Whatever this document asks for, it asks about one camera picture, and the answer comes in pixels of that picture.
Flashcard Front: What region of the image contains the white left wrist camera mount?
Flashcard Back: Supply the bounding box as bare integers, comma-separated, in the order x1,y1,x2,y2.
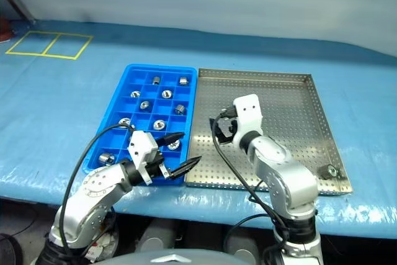
127,130,163,187

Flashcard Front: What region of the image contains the perforated metal tray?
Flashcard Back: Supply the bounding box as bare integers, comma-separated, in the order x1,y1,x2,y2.
184,67,354,197

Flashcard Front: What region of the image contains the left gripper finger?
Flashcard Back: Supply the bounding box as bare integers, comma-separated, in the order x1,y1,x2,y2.
169,155,203,181
156,132,186,148

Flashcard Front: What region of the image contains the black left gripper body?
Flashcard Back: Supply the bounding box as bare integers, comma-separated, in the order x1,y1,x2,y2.
145,152,171,185

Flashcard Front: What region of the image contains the blue compartment tray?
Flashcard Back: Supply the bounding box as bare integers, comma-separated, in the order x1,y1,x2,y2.
81,63,199,187

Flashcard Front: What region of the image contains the grey robot chest cover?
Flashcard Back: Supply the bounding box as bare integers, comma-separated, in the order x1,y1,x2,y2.
105,248,249,265

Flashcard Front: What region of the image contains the yellow tape double square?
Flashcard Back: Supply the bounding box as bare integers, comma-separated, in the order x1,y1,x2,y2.
5,30,94,60

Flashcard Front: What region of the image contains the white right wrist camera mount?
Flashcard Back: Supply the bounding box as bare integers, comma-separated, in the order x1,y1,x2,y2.
232,93,264,150

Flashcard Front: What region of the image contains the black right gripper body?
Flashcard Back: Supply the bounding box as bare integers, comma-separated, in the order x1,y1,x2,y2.
215,117,239,145

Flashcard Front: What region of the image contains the dark grey rounded shape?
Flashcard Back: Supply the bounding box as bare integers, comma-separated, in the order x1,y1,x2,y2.
223,227,264,263
136,220,177,252

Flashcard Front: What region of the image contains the dark red object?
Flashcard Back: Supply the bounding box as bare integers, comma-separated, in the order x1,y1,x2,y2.
0,16,15,44

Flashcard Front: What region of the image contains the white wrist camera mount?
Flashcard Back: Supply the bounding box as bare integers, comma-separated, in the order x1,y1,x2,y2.
127,130,163,187
232,93,264,150

